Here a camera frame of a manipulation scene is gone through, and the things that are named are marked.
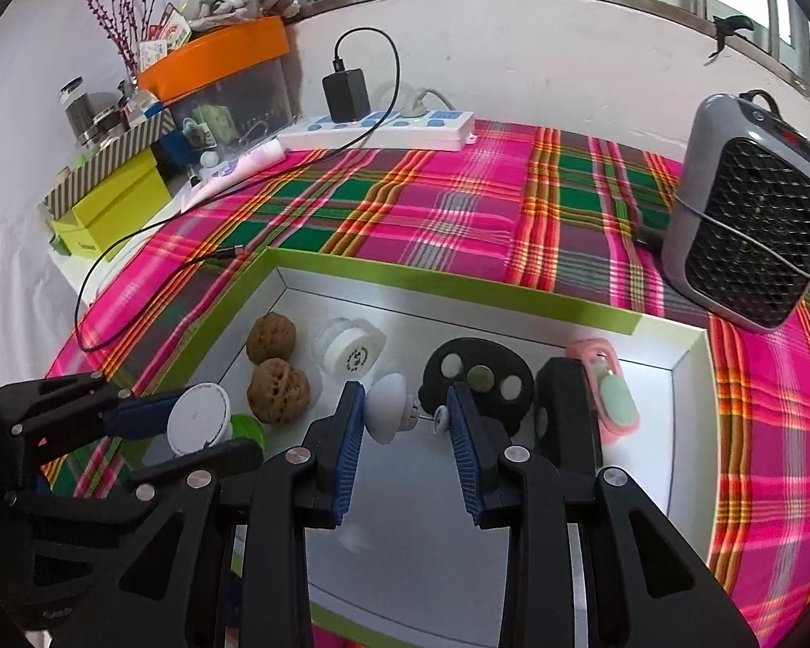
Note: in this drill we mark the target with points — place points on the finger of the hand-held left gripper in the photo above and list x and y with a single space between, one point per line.
236 451
145 415

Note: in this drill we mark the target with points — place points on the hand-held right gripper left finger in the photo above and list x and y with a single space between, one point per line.
351 452

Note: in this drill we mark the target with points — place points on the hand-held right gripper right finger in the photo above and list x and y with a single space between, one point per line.
464 459

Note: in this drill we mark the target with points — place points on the white ball hook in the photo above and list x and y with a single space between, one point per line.
391 408

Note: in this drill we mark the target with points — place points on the brown walnut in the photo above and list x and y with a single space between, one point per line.
278 391
271 339

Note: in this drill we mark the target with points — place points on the translucent round plastic jar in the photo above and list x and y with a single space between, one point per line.
347 347

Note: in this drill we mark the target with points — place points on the black block white dots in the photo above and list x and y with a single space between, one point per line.
567 412

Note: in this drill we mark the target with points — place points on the green cardboard box tray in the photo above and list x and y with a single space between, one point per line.
412 324

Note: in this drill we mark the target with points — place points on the pink clip with green pad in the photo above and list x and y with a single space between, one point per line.
611 395

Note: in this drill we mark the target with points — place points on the black round disc white dots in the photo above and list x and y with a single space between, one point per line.
479 368

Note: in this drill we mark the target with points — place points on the yellow-green cardboard box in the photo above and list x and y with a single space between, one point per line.
115 206

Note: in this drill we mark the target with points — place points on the pink green plaid tablecloth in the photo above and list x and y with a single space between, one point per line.
445 209

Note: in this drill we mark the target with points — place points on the striped cardboard box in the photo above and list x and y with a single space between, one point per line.
108 155

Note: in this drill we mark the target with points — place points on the small white ball bottle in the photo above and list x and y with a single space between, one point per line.
209 160

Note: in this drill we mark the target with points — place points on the pink tube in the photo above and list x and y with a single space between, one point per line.
236 165

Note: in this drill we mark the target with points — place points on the green item in storage box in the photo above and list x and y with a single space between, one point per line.
212 125

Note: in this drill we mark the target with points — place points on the glass jar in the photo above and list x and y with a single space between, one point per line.
75 111

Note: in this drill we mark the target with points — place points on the white power strip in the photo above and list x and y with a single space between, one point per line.
391 128

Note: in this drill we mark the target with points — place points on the orange lid clear storage box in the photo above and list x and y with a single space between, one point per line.
223 74

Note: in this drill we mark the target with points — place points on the black charger adapter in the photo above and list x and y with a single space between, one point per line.
345 96

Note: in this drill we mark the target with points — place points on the white plug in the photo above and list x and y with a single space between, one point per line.
408 100

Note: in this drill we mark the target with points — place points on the grey space heater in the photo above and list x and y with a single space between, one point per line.
749 216

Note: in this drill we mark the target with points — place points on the paper cards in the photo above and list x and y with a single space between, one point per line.
165 37

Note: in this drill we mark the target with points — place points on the pink flower branches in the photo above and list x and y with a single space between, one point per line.
118 7

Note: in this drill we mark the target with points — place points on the black clip on windowsill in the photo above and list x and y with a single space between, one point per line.
732 30

